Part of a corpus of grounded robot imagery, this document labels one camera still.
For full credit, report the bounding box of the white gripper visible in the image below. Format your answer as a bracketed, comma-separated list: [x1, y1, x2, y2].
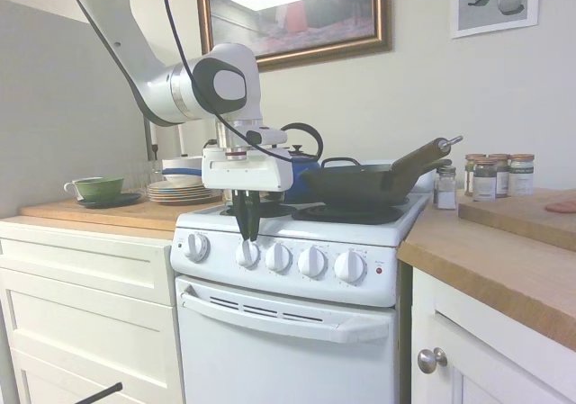
[200, 145, 296, 243]

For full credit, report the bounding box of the white burner control knob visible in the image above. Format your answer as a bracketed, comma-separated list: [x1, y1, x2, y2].
[297, 245, 328, 278]
[334, 249, 365, 283]
[235, 239, 261, 270]
[264, 242, 293, 274]

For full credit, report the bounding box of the black coil stove burner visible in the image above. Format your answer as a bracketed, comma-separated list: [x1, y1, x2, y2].
[292, 204, 406, 225]
[219, 202, 293, 219]

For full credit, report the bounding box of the white electric stove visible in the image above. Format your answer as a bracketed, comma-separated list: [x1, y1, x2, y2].
[169, 158, 433, 404]

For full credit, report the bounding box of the white oven control knob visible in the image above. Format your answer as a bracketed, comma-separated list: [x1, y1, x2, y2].
[184, 231, 212, 264]

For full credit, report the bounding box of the stack of plates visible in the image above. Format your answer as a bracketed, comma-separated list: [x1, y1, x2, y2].
[147, 193, 213, 205]

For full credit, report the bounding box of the white plate gold rim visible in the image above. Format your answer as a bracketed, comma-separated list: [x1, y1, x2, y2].
[146, 191, 214, 202]
[147, 185, 215, 196]
[146, 188, 215, 199]
[148, 183, 214, 193]
[150, 179, 212, 189]

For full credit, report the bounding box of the dark saucer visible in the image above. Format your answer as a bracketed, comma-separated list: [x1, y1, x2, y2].
[75, 192, 143, 210]

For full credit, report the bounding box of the green cup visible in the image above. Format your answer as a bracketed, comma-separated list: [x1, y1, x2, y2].
[73, 176, 125, 202]

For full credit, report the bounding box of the white oven door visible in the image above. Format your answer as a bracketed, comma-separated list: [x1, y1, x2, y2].
[174, 274, 398, 404]

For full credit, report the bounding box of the white shallow drawer front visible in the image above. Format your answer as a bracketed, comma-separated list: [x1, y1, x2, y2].
[0, 238, 176, 307]

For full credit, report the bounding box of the white cup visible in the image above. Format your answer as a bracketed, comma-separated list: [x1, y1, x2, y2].
[63, 179, 91, 197]

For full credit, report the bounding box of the white drawer cabinet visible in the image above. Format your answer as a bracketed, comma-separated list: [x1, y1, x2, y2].
[0, 221, 185, 404]

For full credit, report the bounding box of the glass salt shaker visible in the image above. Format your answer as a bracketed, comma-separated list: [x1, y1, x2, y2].
[432, 165, 458, 211]

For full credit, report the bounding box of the white deep drawer front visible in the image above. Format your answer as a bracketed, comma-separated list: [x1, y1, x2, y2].
[0, 280, 181, 394]

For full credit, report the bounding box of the gold framed painting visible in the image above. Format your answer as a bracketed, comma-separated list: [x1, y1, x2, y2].
[193, 0, 393, 73]

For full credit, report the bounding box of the glass spice jar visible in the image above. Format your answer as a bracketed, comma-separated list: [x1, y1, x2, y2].
[508, 153, 536, 197]
[472, 158, 499, 202]
[488, 153, 512, 197]
[464, 153, 487, 197]

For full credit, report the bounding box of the black tripod leg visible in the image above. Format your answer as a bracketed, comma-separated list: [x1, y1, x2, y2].
[67, 381, 123, 404]

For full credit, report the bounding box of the silver round cabinet knob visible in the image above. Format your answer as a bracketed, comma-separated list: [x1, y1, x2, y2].
[417, 347, 449, 375]

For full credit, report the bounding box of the wooden cutting board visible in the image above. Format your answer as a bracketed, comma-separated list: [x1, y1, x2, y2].
[457, 187, 576, 252]

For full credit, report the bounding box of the paper print cube and sphere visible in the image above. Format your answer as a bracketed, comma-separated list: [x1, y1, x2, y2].
[451, 0, 540, 40]

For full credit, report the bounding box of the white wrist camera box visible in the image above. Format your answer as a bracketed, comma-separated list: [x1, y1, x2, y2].
[245, 126, 289, 148]

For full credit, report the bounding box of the blue kettle black handle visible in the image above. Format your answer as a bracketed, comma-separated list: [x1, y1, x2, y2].
[279, 122, 325, 206]

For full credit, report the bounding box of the black wok wooden handle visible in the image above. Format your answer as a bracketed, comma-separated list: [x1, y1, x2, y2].
[299, 134, 464, 211]

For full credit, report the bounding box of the white oven door handle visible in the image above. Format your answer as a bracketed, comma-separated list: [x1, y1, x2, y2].
[177, 284, 391, 345]

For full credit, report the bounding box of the grey camera stand pole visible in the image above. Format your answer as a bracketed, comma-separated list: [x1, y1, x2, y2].
[142, 116, 161, 162]

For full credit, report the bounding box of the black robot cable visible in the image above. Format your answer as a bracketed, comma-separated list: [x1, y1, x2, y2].
[154, 0, 293, 162]

